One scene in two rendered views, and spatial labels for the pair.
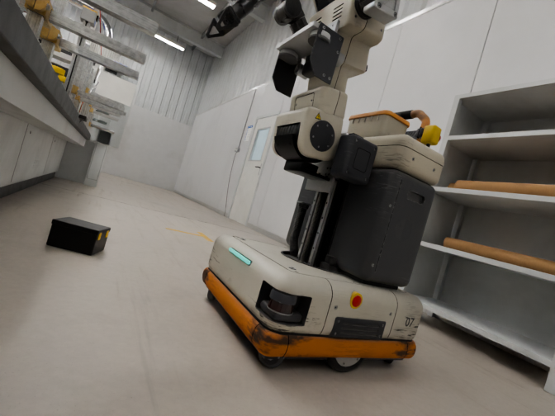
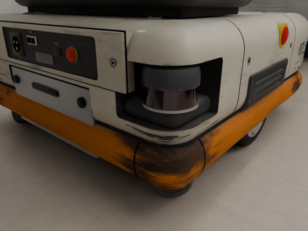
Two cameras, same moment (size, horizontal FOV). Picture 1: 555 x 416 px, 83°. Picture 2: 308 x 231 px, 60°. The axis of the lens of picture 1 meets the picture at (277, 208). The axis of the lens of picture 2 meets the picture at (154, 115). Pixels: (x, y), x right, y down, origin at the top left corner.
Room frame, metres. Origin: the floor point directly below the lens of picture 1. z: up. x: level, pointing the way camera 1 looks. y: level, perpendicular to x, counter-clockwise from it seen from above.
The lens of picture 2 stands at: (1.96, -0.46, 0.30)
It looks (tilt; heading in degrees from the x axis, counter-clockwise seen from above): 22 degrees down; 160
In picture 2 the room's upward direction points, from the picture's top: straight up
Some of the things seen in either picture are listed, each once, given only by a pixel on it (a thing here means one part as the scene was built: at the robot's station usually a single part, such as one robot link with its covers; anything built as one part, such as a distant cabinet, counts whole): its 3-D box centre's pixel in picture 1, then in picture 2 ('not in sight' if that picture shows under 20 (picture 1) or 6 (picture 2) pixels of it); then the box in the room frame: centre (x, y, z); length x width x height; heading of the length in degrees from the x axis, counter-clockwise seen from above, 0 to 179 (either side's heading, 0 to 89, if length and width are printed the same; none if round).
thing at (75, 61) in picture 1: (75, 60); not in sight; (1.77, 1.33, 0.93); 0.05 x 0.04 x 0.45; 30
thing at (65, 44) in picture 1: (78, 51); not in sight; (1.21, 0.91, 0.81); 0.43 x 0.03 x 0.04; 120
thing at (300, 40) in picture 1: (307, 58); not in sight; (1.12, 0.05, 0.99); 0.28 x 0.16 x 0.22; 30
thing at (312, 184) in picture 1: (320, 153); not in sight; (1.13, -0.09, 0.68); 0.28 x 0.27 x 0.25; 30
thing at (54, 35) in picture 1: (51, 37); not in sight; (1.15, 0.97, 0.81); 0.14 x 0.06 x 0.05; 30
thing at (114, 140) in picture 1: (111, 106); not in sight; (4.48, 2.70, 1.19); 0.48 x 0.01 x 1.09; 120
